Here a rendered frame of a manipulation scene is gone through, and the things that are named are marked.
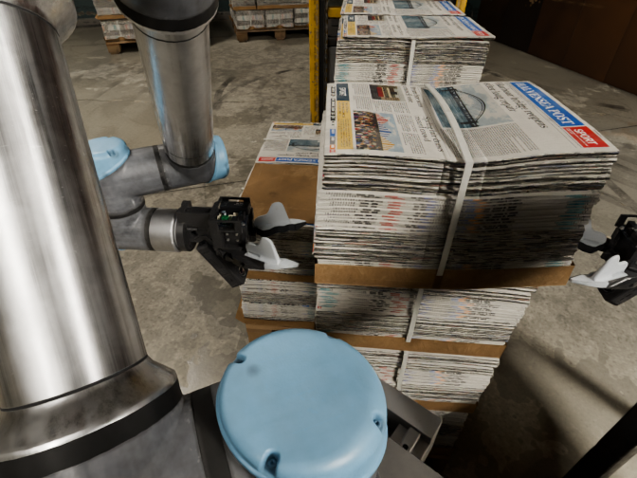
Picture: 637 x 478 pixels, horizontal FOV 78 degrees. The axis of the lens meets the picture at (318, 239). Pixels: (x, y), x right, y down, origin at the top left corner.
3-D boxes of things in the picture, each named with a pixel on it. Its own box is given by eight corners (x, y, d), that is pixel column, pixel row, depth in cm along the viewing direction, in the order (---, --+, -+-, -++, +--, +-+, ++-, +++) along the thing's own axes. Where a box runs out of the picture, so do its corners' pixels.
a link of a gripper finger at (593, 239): (555, 204, 69) (615, 220, 65) (542, 230, 73) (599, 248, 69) (553, 212, 67) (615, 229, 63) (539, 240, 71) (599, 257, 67)
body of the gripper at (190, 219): (244, 223, 61) (169, 219, 62) (250, 264, 67) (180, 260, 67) (254, 196, 67) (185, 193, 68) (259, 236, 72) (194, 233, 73)
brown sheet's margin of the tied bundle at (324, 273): (312, 283, 62) (313, 263, 59) (318, 187, 84) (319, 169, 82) (413, 288, 62) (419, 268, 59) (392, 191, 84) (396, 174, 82)
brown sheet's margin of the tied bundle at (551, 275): (461, 290, 62) (464, 270, 59) (427, 191, 84) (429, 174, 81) (568, 285, 60) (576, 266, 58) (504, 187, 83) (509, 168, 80)
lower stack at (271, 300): (247, 347, 153) (224, 223, 115) (280, 228, 212) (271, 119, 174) (324, 353, 151) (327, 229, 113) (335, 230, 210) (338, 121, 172)
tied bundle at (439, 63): (332, 129, 111) (335, 39, 96) (336, 93, 133) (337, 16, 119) (469, 133, 109) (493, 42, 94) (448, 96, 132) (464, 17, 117)
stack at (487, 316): (314, 467, 120) (310, 266, 67) (335, 230, 210) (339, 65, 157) (444, 479, 117) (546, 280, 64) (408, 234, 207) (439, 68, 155)
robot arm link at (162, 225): (156, 260, 68) (173, 231, 74) (182, 261, 67) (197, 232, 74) (144, 225, 63) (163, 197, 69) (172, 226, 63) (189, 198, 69)
